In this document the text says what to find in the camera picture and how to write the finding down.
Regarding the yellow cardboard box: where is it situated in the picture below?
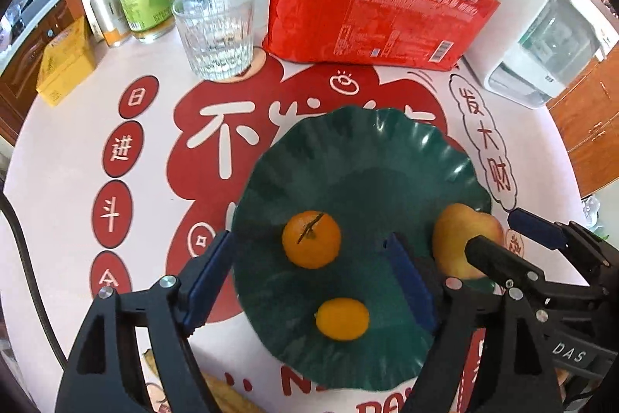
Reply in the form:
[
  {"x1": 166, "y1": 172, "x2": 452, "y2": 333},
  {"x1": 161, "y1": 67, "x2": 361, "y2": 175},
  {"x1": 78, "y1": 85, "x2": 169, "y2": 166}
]
[{"x1": 36, "y1": 17, "x2": 97, "y2": 106}]

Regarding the ribbed clear glass tumbler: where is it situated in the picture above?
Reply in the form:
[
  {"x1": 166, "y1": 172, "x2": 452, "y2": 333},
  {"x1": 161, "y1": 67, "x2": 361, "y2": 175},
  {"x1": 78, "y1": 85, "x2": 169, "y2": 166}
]
[{"x1": 173, "y1": 0, "x2": 255, "y2": 81}]

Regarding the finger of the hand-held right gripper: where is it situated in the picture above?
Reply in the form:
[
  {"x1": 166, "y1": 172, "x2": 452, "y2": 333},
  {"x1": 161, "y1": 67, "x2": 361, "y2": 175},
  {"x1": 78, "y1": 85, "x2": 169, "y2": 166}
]
[
  {"x1": 464, "y1": 235, "x2": 595, "y2": 312},
  {"x1": 508, "y1": 208, "x2": 619, "y2": 278}
]

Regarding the silver metal tin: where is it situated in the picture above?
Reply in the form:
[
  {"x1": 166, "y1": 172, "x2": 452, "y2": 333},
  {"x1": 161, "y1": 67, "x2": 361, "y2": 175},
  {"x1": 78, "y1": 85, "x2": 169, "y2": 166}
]
[{"x1": 88, "y1": 0, "x2": 131, "y2": 48}]

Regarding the black cable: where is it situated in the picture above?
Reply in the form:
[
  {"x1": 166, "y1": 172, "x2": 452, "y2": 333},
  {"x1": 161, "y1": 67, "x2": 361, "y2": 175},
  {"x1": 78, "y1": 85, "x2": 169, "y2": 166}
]
[{"x1": 0, "y1": 193, "x2": 68, "y2": 370}]

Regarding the white cup storage box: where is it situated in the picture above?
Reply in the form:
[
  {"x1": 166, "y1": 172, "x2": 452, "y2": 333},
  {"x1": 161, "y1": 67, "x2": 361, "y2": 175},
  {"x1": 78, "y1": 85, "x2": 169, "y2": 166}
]
[{"x1": 462, "y1": 0, "x2": 612, "y2": 110}]

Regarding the orange wooden cabinet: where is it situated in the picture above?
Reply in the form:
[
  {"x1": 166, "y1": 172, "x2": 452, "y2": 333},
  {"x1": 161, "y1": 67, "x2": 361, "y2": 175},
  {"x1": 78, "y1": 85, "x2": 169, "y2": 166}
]
[{"x1": 546, "y1": 50, "x2": 619, "y2": 198}]

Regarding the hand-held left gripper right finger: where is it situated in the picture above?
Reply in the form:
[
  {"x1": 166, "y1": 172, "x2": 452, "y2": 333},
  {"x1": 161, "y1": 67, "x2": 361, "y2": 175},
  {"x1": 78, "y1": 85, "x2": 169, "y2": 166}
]
[{"x1": 384, "y1": 231, "x2": 566, "y2": 413}]

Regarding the red yellow apple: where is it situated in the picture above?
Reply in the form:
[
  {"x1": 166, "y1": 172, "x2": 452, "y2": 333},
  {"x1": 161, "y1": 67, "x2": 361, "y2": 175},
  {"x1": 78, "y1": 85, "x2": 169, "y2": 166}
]
[{"x1": 432, "y1": 203, "x2": 505, "y2": 281}]

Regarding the small oval kumquat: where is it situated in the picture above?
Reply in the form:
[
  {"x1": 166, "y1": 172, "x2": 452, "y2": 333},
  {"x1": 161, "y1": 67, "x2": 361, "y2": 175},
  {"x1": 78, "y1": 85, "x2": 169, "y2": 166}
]
[{"x1": 315, "y1": 298, "x2": 371, "y2": 341}]

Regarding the mandarin orange with stem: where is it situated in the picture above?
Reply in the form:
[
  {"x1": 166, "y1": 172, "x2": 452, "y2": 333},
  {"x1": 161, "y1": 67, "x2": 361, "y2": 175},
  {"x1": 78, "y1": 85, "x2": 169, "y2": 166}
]
[{"x1": 282, "y1": 211, "x2": 342, "y2": 269}]

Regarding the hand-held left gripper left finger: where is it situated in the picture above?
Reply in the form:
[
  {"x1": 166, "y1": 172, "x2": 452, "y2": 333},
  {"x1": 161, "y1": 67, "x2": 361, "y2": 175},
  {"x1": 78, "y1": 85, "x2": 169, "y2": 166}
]
[{"x1": 53, "y1": 229, "x2": 238, "y2": 413}]

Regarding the dark green scalloped plate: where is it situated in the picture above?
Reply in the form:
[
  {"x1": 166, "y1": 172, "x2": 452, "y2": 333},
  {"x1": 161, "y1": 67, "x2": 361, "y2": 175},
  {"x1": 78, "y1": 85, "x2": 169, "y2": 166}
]
[{"x1": 231, "y1": 106, "x2": 493, "y2": 392}]

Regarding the wooden kitchen cabinet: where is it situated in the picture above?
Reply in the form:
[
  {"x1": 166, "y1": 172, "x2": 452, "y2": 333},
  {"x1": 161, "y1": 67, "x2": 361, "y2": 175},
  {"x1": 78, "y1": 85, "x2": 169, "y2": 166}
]
[{"x1": 0, "y1": 0, "x2": 88, "y2": 143}]

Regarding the crumpled plastic bag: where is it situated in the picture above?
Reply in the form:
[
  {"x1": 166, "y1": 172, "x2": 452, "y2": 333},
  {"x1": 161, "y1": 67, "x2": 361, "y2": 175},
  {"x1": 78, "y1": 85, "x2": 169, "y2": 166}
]
[{"x1": 580, "y1": 195, "x2": 607, "y2": 232}]

